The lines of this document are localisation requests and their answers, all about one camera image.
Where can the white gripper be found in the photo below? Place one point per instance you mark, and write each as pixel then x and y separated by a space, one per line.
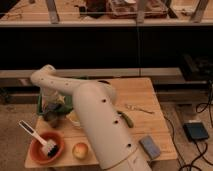
pixel 51 96

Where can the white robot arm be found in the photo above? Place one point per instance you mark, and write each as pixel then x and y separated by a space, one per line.
pixel 93 102

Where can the metal cup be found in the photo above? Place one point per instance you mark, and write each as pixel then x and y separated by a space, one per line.
pixel 52 119

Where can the green plastic tray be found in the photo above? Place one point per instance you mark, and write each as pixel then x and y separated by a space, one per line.
pixel 67 103

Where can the white dish brush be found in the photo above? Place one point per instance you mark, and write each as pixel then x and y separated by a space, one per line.
pixel 49 147

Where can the orange plastic bowl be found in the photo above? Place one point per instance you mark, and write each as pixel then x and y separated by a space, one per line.
pixel 35 149

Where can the yellow red apple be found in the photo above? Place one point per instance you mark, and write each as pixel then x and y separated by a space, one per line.
pixel 80 150

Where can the green pea pod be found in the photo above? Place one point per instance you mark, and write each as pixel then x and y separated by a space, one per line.
pixel 127 119

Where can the blue sponge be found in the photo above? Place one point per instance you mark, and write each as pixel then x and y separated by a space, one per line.
pixel 150 147

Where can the black foot pedal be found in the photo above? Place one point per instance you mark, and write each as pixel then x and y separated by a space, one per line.
pixel 195 131

